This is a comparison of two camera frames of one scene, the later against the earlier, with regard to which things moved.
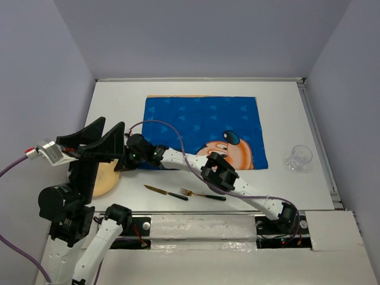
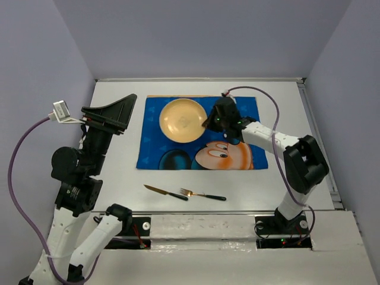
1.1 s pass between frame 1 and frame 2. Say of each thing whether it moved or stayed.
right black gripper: moved
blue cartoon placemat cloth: stayed
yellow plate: moved
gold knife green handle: stayed
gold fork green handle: stayed
